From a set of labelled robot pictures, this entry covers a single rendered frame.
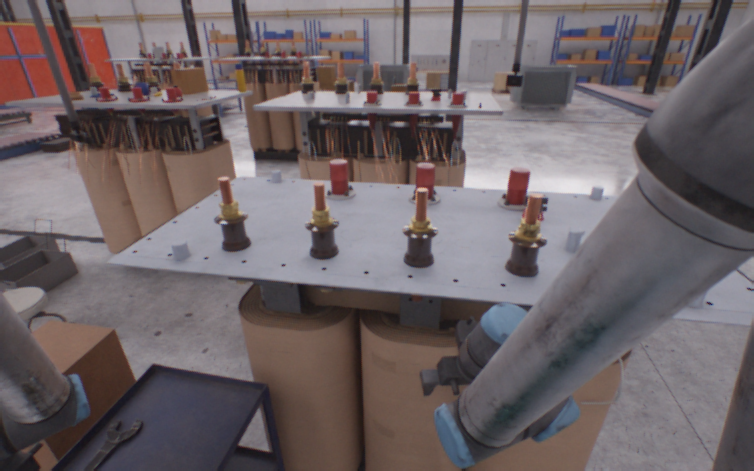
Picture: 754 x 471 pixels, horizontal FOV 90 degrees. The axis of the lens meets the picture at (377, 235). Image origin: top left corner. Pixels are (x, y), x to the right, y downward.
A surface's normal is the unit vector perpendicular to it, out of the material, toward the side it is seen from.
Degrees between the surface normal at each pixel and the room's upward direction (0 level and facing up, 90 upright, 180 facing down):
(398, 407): 90
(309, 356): 90
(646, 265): 97
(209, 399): 0
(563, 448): 90
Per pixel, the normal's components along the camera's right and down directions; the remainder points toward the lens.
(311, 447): -0.18, 0.45
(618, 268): -0.86, 0.28
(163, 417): 0.00, -0.89
